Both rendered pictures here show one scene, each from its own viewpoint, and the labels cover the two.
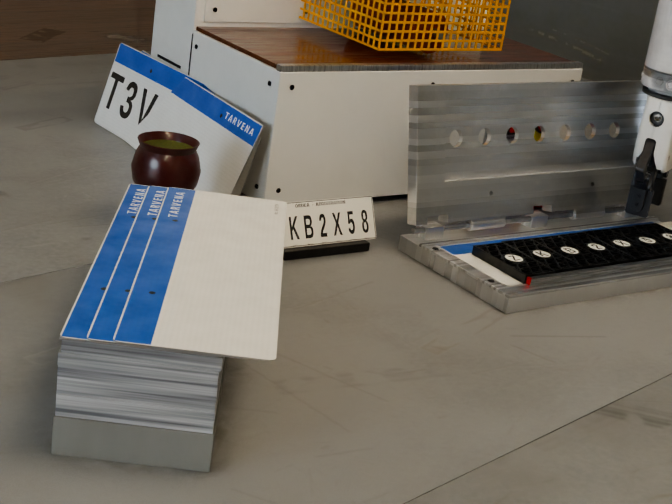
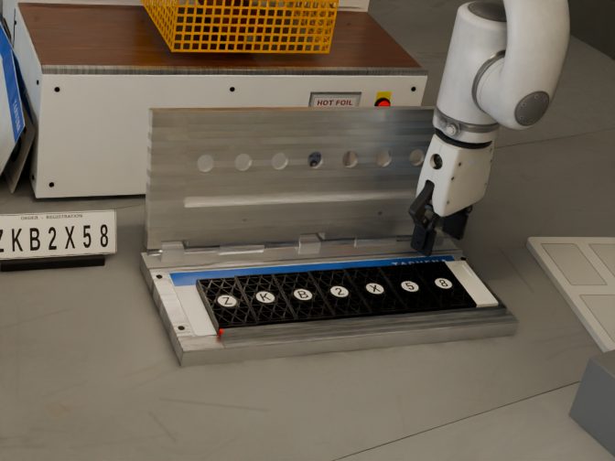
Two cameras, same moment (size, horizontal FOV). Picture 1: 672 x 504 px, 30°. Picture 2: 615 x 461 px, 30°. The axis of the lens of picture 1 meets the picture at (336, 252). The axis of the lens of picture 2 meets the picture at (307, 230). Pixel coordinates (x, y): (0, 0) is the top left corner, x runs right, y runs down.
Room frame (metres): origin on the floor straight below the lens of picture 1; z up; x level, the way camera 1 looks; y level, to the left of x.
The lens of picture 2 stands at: (0.36, -0.52, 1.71)
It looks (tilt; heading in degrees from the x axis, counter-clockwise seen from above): 31 degrees down; 12
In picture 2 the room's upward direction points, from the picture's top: 11 degrees clockwise
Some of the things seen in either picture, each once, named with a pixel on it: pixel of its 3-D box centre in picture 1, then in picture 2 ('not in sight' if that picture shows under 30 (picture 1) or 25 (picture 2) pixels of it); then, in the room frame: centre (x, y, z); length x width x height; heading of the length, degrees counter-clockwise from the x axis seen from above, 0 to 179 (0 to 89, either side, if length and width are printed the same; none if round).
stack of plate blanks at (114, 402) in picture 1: (164, 308); not in sight; (1.09, 0.15, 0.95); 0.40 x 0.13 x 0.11; 4
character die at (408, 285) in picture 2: (646, 244); (408, 290); (1.60, -0.41, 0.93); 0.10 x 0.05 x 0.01; 37
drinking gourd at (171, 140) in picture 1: (164, 183); not in sight; (1.46, 0.22, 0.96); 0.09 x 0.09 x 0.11
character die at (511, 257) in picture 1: (513, 262); (226, 305); (1.44, -0.22, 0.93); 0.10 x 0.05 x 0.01; 37
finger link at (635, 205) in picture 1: (639, 194); (419, 232); (1.66, -0.40, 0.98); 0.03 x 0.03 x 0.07; 64
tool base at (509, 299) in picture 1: (579, 249); (329, 288); (1.56, -0.31, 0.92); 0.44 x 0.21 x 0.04; 128
